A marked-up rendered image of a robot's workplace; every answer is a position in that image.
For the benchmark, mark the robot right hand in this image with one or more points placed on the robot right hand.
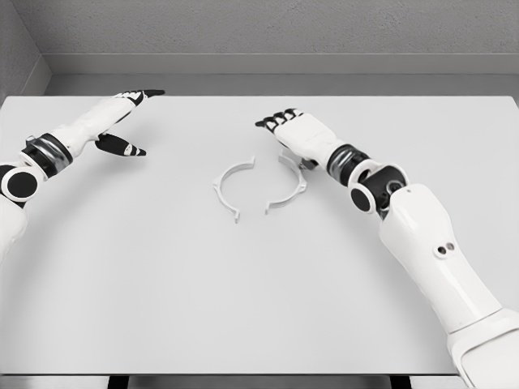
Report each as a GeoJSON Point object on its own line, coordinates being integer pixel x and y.
{"type": "Point", "coordinates": [305, 131]}

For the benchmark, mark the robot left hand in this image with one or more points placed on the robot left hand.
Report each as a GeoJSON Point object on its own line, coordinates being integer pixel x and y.
{"type": "Point", "coordinates": [106, 114]}

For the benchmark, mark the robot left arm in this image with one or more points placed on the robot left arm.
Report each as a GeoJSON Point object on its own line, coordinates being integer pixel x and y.
{"type": "Point", "coordinates": [24, 182]}

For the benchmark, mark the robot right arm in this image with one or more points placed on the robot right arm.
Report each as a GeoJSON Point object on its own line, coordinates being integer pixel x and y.
{"type": "Point", "coordinates": [421, 231]}

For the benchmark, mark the white pipe clamp half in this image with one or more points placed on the white pipe clamp half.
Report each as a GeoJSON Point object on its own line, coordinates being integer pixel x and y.
{"type": "Point", "coordinates": [292, 190]}
{"type": "Point", "coordinates": [225, 187]}

